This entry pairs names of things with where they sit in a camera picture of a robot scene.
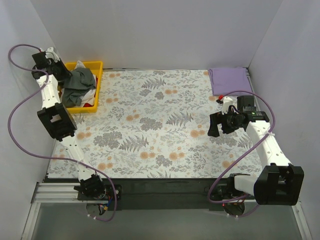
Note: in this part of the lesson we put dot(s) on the folded purple t shirt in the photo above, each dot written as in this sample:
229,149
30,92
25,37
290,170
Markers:
227,79

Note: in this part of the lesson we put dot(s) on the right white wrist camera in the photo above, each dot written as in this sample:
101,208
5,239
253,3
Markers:
226,103

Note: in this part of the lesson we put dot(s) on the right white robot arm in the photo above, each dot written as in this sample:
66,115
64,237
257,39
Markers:
280,181

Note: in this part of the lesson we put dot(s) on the white t shirt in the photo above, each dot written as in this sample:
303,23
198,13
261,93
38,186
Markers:
89,97

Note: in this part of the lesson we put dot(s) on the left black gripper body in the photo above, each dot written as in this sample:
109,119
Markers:
61,75

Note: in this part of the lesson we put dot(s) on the yellow plastic bin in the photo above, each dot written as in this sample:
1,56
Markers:
96,67

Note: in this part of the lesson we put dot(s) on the aluminium rail frame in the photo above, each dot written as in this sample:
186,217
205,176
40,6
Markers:
62,190

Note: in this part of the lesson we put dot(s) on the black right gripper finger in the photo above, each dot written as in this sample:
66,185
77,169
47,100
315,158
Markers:
213,128
226,125

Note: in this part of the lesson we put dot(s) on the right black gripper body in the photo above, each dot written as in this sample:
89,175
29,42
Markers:
223,123

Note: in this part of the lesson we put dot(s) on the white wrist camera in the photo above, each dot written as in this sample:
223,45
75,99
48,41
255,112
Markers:
49,55
226,103

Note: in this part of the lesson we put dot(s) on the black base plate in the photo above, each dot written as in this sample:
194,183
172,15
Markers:
164,194

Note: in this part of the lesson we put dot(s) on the red t shirt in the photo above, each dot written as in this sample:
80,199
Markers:
87,105

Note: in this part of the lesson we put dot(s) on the dark grey t shirt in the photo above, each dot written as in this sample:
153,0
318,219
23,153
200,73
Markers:
79,84

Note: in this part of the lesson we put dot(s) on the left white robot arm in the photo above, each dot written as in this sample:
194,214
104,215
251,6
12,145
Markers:
51,74

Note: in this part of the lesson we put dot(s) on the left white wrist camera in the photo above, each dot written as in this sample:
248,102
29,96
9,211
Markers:
49,55

